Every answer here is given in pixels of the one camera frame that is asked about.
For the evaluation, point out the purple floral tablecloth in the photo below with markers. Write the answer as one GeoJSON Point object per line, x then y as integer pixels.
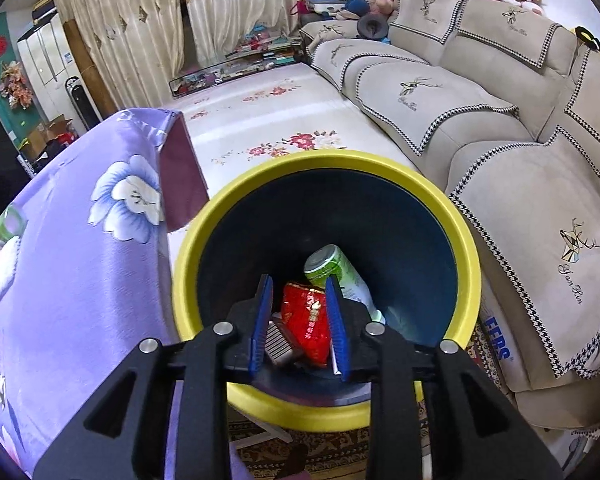
{"type": "Point", "coordinates": [70, 270]}

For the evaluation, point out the grey neck pillow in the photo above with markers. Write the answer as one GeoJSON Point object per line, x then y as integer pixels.
{"type": "Point", "coordinates": [372, 26]}

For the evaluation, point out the beige patterned curtain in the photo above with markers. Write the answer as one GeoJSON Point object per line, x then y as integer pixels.
{"type": "Point", "coordinates": [125, 35]}
{"type": "Point", "coordinates": [240, 5]}

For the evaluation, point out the beige floral mat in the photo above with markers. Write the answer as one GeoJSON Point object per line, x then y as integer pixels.
{"type": "Point", "coordinates": [280, 120]}

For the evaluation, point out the white bag blue print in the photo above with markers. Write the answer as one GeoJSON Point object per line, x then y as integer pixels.
{"type": "Point", "coordinates": [495, 340]}

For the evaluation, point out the flower wall hanging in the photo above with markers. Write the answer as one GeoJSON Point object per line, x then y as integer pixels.
{"type": "Point", "coordinates": [15, 85]}

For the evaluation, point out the yellow rimmed trash bin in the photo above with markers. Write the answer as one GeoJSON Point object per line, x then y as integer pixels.
{"type": "Point", "coordinates": [380, 220]}

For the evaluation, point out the black tower fan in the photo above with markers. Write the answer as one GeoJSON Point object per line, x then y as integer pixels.
{"type": "Point", "coordinates": [80, 102]}

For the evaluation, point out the blue starred bag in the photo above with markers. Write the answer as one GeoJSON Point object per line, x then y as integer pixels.
{"type": "Point", "coordinates": [327, 1]}

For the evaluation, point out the red snack packet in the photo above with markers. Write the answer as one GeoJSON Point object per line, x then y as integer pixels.
{"type": "Point", "coordinates": [307, 320]}

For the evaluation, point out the white foam net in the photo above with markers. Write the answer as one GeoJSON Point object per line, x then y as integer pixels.
{"type": "Point", "coordinates": [0, 280]}

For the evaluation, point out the black yellow plush toy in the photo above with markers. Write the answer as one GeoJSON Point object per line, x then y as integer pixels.
{"type": "Point", "coordinates": [592, 42]}

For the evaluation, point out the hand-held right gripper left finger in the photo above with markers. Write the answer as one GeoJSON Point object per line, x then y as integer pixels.
{"type": "Point", "coordinates": [260, 330]}

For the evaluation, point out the brown cardboard box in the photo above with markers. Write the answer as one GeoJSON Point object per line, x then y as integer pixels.
{"type": "Point", "coordinates": [47, 132]}

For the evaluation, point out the glass coffee table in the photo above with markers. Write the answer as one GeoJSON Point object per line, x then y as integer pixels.
{"type": "Point", "coordinates": [230, 67]}

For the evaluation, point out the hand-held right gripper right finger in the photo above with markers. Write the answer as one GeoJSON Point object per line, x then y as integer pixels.
{"type": "Point", "coordinates": [339, 330]}

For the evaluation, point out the green white carton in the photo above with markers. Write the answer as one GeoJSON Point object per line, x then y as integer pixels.
{"type": "Point", "coordinates": [7, 225]}

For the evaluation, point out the green white can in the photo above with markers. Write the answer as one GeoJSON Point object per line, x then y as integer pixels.
{"type": "Point", "coordinates": [340, 270]}

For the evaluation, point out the beige sofa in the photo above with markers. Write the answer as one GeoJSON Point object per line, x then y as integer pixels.
{"type": "Point", "coordinates": [430, 110]}

